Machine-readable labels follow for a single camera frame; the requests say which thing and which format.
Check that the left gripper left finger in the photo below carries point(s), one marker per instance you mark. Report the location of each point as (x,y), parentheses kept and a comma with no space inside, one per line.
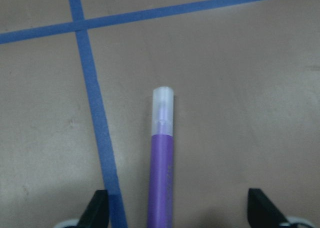
(96,213)

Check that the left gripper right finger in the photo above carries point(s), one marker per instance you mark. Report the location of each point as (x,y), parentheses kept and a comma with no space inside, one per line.
(261,212)

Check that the purple pen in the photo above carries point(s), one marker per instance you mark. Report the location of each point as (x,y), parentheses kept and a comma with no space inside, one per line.
(160,193)

